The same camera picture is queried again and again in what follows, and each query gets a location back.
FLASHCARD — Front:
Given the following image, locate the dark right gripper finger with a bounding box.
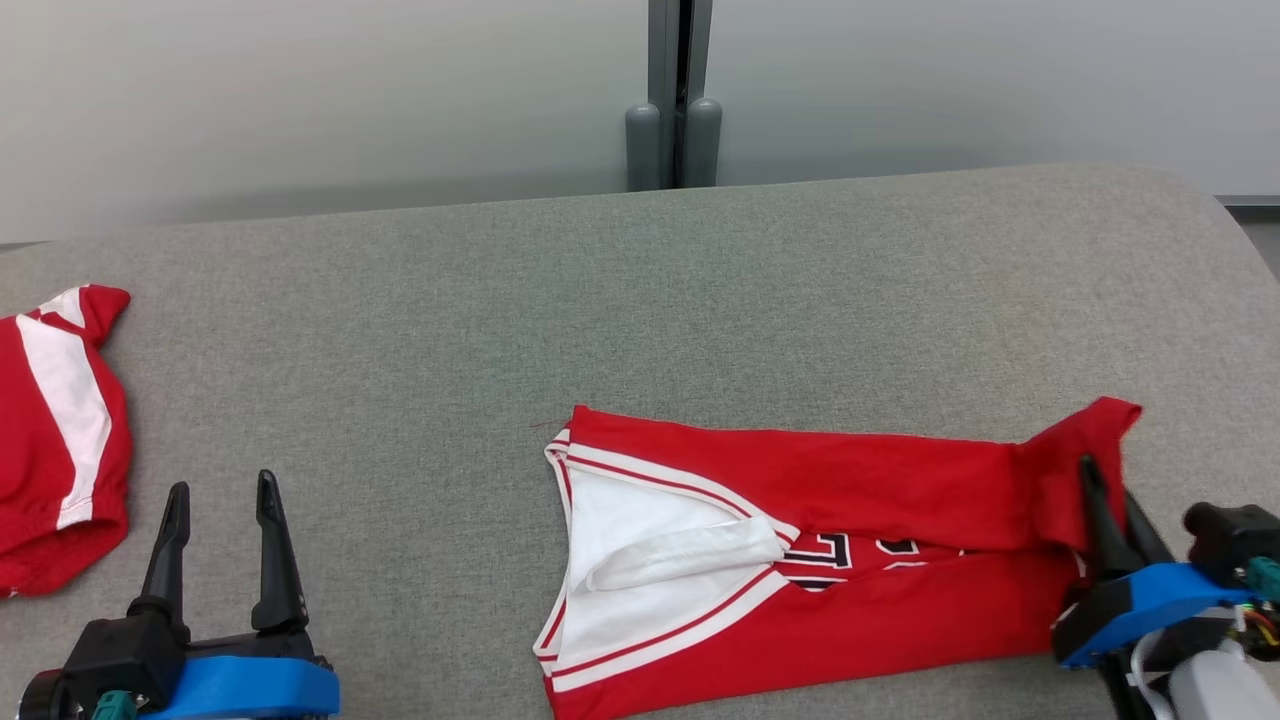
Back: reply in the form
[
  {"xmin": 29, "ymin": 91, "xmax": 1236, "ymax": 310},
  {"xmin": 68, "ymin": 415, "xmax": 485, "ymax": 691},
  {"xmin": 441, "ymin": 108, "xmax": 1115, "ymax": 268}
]
[
  {"xmin": 1078, "ymin": 455, "xmax": 1147, "ymax": 582},
  {"xmin": 1122, "ymin": 490, "xmax": 1180, "ymax": 570}
]

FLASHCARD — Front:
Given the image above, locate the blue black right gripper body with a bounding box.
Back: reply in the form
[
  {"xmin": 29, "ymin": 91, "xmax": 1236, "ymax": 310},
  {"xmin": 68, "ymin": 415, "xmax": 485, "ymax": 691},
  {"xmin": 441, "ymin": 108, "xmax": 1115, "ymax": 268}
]
[{"xmin": 1050, "ymin": 562, "xmax": 1280, "ymax": 670}]

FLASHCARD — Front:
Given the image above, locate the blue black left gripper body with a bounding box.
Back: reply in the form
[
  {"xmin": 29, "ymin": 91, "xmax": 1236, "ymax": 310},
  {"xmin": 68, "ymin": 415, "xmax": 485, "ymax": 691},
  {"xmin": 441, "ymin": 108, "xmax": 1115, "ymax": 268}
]
[{"xmin": 18, "ymin": 628, "xmax": 342, "ymax": 720}]

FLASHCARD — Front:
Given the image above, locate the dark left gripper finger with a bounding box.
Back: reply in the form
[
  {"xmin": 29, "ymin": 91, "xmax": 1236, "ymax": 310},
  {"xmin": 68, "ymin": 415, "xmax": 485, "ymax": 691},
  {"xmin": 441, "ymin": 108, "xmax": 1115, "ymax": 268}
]
[
  {"xmin": 127, "ymin": 482, "xmax": 192, "ymax": 642},
  {"xmin": 250, "ymin": 470, "xmax": 310, "ymax": 634}
]

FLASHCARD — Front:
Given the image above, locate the red shorts white stripe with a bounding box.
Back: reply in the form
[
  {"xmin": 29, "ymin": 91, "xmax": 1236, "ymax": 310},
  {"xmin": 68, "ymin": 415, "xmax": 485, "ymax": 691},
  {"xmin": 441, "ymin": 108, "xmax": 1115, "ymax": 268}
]
[{"xmin": 0, "ymin": 284, "xmax": 134, "ymax": 598}]

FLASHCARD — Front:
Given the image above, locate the red white basketball jersey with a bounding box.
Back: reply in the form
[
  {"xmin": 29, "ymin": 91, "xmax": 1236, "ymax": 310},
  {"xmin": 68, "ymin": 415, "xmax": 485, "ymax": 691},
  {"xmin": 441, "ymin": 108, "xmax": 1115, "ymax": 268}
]
[{"xmin": 532, "ymin": 396, "xmax": 1143, "ymax": 720}]

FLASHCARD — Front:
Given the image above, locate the grey rounded cylinder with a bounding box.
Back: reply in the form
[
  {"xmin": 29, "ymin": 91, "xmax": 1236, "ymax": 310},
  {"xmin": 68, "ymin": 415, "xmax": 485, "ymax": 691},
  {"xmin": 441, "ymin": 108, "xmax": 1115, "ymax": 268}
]
[
  {"xmin": 684, "ymin": 97, "xmax": 723, "ymax": 188},
  {"xmin": 625, "ymin": 102, "xmax": 663, "ymax": 191}
]

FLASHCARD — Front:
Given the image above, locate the grey vertical partition post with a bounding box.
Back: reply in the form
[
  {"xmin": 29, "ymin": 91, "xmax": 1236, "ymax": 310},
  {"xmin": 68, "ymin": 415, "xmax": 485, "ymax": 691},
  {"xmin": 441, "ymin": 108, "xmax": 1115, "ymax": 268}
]
[{"xmin": 648, "ymin": 0, "xmax": 714, "ymax": 189}]

